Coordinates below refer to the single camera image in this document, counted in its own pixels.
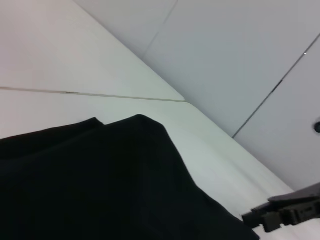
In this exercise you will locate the black t-shirt with FREE print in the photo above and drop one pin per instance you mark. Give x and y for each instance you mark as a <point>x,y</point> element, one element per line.
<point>100,187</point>

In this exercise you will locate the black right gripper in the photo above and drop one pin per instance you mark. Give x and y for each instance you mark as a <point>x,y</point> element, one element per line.
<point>300,192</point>

